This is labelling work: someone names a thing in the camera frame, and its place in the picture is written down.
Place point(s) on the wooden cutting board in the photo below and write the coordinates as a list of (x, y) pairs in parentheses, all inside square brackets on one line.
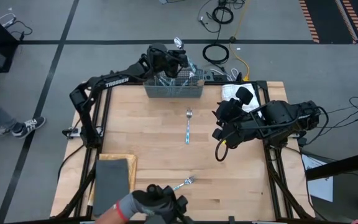
[(133, 174)]

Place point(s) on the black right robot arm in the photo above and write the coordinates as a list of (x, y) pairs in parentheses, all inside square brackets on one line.
[(284, 115)]

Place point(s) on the black handheld device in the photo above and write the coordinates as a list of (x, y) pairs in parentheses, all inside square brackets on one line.
[(182, 203)]

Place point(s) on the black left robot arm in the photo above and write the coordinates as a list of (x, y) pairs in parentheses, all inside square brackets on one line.
[(135, 71)]

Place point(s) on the black beam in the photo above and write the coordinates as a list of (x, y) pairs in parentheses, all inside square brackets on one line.
[(337, 166)]

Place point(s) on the dark grey folded cloth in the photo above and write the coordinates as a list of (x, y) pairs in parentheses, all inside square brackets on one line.
[(110, 186)]

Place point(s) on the black aluminium table frame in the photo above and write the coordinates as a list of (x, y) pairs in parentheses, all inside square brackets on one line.
[(262, 84)]

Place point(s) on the grey control box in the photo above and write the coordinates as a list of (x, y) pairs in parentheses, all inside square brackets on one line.
[(208, 75)]

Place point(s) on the white folded towel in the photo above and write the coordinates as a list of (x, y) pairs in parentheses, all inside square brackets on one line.
[(228, 91)]

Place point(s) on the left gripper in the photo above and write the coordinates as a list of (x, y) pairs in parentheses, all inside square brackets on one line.
[(158, 59)]

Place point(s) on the person's hand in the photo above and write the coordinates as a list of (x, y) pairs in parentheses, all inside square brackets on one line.
[(132, 202)]

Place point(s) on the white paper sheet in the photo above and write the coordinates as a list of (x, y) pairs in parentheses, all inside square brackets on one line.
[(319, 186)]

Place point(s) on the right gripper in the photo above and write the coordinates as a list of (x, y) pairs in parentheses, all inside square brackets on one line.
[(235, 124)]

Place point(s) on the person's forearm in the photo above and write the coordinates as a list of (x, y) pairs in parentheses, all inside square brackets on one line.
[(106, 217)]

